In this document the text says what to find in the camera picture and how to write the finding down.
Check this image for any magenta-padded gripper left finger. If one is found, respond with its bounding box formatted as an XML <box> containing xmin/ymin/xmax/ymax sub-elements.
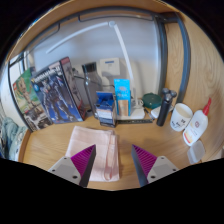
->
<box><xmin>48</xmin><ymin>144</ymin><xmax>97</xmax><ymax>188</ymax></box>

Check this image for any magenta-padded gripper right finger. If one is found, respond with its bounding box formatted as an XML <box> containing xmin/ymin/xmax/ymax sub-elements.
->
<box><xmin>130</xmin><ymin>144</ymin><xmax>180</xmax><ymax>188</ymax></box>

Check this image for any pale pink towel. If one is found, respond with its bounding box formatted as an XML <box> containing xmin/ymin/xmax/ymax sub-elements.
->
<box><xmin>65</xmin><ymin>125</ymin><xmax>120</xmax><ymax>183</ymax></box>

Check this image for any clear plastic container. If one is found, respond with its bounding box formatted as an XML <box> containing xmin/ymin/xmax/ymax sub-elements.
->
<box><xmin>186</xmin><ymin>139</ymin><xmax>206</xmax><ymax>165</ymax></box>

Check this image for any white mug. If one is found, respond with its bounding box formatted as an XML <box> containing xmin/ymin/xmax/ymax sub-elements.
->
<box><xmin>169</xmin><ymin>102</ymin><xmax>194</xmax><ymax>132</ymax></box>

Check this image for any small blue box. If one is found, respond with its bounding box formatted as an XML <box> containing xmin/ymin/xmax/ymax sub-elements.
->
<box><xmin>94</xmin><ymin>90</ymin><xmax>118</xmax><ymax>128</ymax></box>

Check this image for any white bottle with red cap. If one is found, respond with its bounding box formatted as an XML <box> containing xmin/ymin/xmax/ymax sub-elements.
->
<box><xmin>182</xmin><ymin>97</ymin><xmax>213</xmax><ymax>147</ymax></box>

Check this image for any green round tin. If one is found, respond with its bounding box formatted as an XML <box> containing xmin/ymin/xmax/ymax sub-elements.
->
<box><xmin>141</xmin><ymin>92</ymin><xmax>163</xmax><ymax>110</ymax></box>

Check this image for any light blue carton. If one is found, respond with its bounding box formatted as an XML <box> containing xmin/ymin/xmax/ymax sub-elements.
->
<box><xmin>113</xmin><ymin>78</ymin><xmax>132</xmax><ymax>117</ymax></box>

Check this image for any blue robot model box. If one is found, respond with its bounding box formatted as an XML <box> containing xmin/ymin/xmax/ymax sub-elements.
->
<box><xmin>30</xmin><ymin>56</ymin><xmax>88</xmax><ymax>124</ymax></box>

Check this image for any teal bedding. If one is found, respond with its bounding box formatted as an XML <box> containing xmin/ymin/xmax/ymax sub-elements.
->
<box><xmin>0</xmin><ymin>116</ymin><xmax>28</xmax><ymax>162</ymax></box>

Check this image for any green toy figure box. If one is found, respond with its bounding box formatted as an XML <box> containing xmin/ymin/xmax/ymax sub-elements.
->
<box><xmin>12</xmin><ymin>67</ymin><xmax>54</xmax><ymax>133</ymax></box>

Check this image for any white desk lamp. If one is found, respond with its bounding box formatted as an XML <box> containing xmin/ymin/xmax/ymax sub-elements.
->
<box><xmin>45</xmin><ymin>20</ymin><xmax>147</xmax><ymax>120</ymax></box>

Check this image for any white wall box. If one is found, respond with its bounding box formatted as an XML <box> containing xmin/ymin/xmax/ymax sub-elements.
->
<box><xmin>98</xmin><ymin>57</ymin><xmax>122</xmax><ymax>86</ymax></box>

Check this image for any grey metal frame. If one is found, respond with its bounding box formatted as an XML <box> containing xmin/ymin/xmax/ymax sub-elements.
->
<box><xmin>6</xmin><ymin>8</ymin><xmax>192</xmax><ymax>133</ymax></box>

